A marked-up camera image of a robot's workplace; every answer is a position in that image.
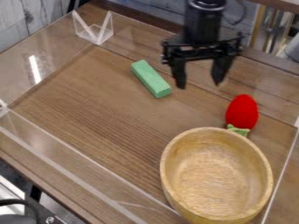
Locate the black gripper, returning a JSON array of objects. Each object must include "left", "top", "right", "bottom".
[{"left": 162, "top": 33, "right": 244, "bottom": 89}]

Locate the red plush strawberry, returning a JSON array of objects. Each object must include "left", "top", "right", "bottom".
[{"left": 226, "top": 94, "right": 259, "bottom": 137}]

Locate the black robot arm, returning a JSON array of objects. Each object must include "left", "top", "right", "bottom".
[{"left": 162, "top": 0, "right": 244, "bottom": 89}]

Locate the green rectangular block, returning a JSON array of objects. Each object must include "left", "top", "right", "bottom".
[{"left": 131, "top": 59, "right": 172, "bottom": 98}]

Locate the wooden bowl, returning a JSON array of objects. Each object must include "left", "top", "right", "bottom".
[{"left": 160, "top": 127, "right": 274, "bottom": 224}]

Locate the gold metal chair frame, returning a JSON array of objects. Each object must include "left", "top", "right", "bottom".
[{"left": 248, "top": 5, "right": 295, "bottom": 55}]

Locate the clear acrylic corner bracket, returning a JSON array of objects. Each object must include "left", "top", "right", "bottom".
[{"left": 71, "top": 11, "right": 114, "bottom": 46}]

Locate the black cable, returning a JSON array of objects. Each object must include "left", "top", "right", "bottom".
[{"left": 0, "top": 199, "right": 40, "bottom": 224}]

